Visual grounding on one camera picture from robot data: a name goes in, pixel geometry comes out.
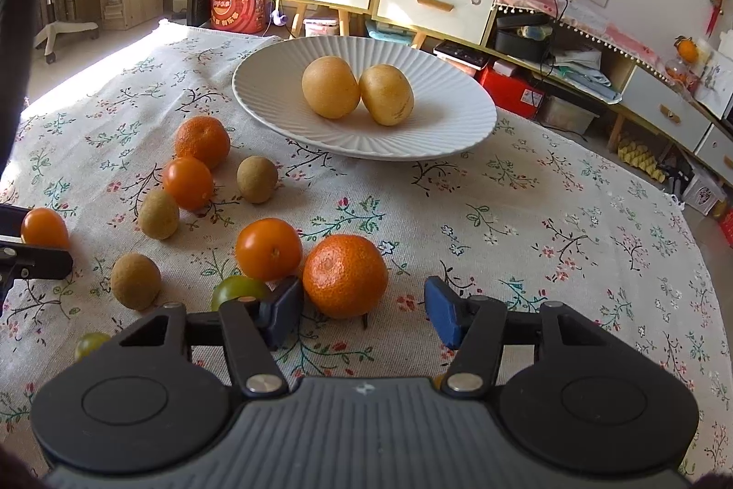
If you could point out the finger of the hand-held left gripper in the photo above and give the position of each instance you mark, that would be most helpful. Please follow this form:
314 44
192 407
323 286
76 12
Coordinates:
11 214
40 263

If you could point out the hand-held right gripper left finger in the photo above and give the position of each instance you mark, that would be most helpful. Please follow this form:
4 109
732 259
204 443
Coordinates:
279 314

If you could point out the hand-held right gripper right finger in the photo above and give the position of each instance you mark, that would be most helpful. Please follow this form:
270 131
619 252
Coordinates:
444 314

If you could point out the orange tomato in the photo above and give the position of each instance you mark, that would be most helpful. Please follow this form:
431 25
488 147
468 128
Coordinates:
268 249
188 183
44 228

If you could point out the green tomato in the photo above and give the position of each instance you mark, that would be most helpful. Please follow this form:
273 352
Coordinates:
237 289
90 344

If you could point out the large rough mandarin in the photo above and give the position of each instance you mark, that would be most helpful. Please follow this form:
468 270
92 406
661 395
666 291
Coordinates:
345 276

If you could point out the white ribbed plate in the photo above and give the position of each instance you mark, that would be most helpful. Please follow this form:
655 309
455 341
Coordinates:
435 122

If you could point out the brown kiwi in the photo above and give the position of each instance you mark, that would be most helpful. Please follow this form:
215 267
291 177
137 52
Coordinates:
136 281
158 213
257 179

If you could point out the small rough mandarin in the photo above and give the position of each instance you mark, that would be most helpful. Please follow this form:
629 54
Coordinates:
202 140

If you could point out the yellow pear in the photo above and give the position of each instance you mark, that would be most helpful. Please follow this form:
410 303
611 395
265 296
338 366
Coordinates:
330 87
386 95

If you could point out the red box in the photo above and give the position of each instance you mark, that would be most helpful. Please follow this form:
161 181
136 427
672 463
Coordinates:
509 91

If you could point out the yellow foam sheet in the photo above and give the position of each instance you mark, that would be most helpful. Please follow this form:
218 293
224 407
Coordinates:
638 157

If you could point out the clear box black lid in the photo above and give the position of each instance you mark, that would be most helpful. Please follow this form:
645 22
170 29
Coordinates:
461 55

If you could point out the white and blue paper pile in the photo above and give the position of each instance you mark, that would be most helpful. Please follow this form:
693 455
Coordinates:
584 71

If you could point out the white patterned box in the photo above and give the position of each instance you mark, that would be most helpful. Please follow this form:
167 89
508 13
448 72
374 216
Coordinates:
701 194

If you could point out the clear box blue lid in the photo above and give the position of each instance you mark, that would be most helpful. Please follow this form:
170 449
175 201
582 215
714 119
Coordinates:
383 32

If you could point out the small clear storage box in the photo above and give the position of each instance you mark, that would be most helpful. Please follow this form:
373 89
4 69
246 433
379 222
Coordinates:
322 26

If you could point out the long low wooden cabinet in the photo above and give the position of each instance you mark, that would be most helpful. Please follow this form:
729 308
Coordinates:
664 105

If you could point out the orange hanging decoration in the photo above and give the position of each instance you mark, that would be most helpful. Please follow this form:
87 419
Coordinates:
685 49

